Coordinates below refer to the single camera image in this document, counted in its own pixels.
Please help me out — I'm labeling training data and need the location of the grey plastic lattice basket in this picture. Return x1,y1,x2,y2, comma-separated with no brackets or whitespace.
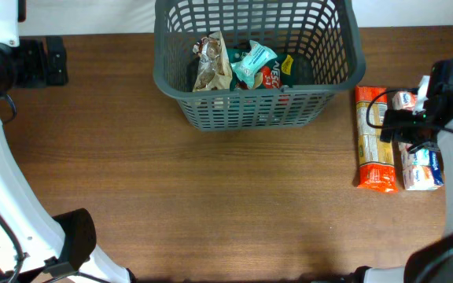
153,0,366,130

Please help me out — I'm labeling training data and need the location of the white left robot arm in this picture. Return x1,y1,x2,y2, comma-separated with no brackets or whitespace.
0,1,135,282

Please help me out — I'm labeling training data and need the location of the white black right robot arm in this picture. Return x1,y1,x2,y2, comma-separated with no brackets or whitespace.
348,59,453,282

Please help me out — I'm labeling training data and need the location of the orange pasta packet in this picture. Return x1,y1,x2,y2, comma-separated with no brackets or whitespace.
355,86,398,193

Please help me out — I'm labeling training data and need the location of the green Nescafe coffee bag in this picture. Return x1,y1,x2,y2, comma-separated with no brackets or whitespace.
227,49,296,90

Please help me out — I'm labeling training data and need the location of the beige cookie bag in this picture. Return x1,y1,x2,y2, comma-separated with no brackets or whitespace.
192,31,233,92

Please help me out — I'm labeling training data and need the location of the pink white tissue pack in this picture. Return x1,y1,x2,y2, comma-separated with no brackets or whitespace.
392,91,444,191

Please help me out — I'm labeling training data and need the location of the teal wet wipes packet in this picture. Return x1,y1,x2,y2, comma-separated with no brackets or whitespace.
230,40,277,89

